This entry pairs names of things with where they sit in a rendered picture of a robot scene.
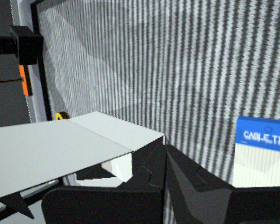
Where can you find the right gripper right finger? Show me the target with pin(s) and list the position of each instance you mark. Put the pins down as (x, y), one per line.
(196, 199)

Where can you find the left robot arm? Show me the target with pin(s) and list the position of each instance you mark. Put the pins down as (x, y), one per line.
(8, 45)

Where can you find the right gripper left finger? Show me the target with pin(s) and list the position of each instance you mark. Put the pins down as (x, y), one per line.
(139, 201)

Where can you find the yellow roll of tape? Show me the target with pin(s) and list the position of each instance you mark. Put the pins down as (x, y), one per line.
(61, 115)

